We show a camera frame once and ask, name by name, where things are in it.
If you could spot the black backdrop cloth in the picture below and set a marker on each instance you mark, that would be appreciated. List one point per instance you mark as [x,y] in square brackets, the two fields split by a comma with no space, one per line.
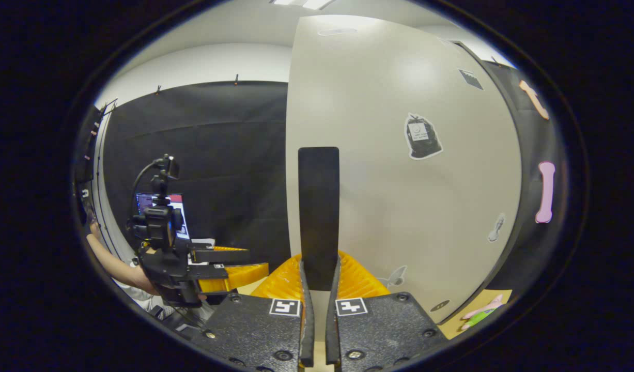
[218,155]

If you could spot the open laptop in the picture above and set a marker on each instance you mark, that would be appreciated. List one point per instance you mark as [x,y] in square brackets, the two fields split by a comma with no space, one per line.
[178,217]

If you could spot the pink and green plush toy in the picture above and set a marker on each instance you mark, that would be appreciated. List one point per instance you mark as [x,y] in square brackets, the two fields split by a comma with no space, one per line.
[482,312]

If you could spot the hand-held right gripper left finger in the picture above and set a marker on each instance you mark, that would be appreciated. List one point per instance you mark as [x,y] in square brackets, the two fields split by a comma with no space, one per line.
[307,336]

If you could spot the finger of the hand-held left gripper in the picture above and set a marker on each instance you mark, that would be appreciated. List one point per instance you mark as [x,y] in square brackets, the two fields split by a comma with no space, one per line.
[208,273]
[218,256]

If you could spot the person's light shirt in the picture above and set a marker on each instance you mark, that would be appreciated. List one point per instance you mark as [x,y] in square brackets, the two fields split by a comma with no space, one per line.
[146,302]

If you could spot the light grey cabinet door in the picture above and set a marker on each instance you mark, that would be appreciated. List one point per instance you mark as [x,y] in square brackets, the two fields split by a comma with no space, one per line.
[399,206]

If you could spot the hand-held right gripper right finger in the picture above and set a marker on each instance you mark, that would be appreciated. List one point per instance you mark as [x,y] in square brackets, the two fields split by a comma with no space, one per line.
[331,336]

